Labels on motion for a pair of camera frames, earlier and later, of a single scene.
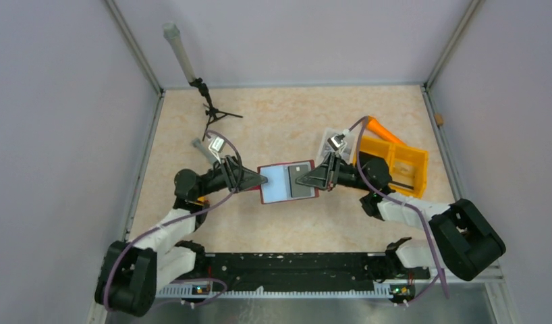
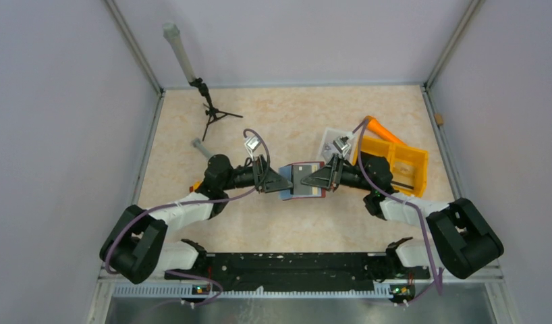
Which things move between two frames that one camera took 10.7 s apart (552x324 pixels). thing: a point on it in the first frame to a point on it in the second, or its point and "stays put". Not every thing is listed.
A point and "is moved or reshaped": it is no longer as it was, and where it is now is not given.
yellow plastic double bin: (408, 165) stays put
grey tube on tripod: (171, 32) stays put
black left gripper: (232, 173) to (262, 174)
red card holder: (282, 185) is moved or reshaped
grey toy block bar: (205, 151) stays put
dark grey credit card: (297, 190) stays put
